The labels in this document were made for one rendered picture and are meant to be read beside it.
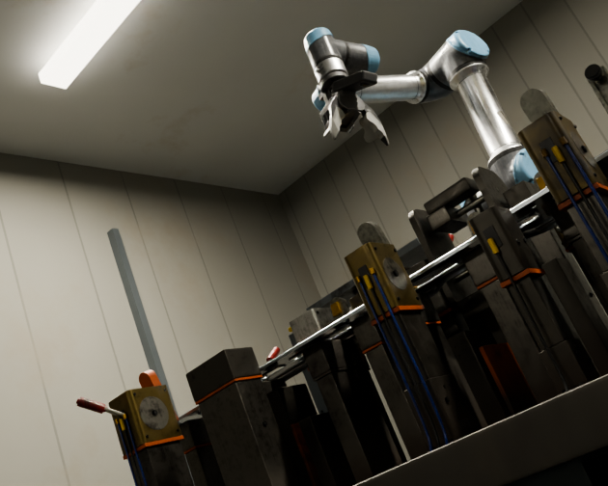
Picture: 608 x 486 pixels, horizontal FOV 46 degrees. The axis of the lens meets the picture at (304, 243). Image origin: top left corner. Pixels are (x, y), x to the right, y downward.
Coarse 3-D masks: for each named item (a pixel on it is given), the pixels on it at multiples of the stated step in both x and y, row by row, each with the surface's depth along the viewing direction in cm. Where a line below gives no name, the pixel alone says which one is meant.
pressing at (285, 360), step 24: (600, 168) 110; (528, 216) 119; (552, 216) 125; (432, 264) 121; (456, 264) 130; (432, 288) 141; (360, 312) 136; (312, 336) 136; (336, 336) 146; (288, 360) 149; (192, 408) 155
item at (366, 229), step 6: (372, 222) 123; (360, 228) 123; (366, 228) 122; (372, 228) 122; (378, 228) 123; (360, 234) 123; (366, 234) 122; (372, 234) 122; (378, 234) 121; (384, 234) 123; (360, 240) 123; (366, 240) 123; (372, 240) 122; (378, 240) 121; (384, 240) 122; (408, 276) 121
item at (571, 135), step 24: (552, 120) 94; (528, 144) 96; (552, 144) 94; (576, 144) 94; (552, 168) 93; (576, 168) 92; (552, 192) 94; (576, 192) 92; (600, 192) 92; (576, 216) 92; (600, 216) 91; (600, 240) 90; (600, 264) 90
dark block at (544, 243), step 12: (504, 192) 143; (516, 192) 141; (528, 192) 139; (516, 204) 141; (540, 240) 138; (552, 240) 136; (540, 252) 138; (552, 252) 136; (564, 252) 136; (576, 264) 138; (588, 288) 135; (600, 312) 133
